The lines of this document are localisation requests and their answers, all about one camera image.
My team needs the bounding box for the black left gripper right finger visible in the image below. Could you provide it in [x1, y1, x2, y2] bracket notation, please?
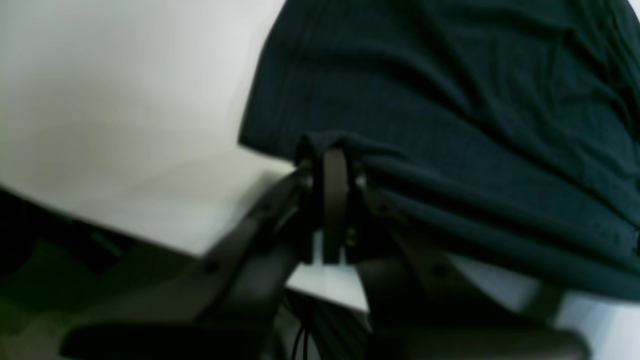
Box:
[348, 161, 591, 360]

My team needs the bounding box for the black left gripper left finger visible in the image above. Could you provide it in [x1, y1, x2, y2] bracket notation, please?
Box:
[60, 148, 348, 360]

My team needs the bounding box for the black long-sleeve t-shirt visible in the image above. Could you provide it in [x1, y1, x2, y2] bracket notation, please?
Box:
[238, 0, 639, 301]

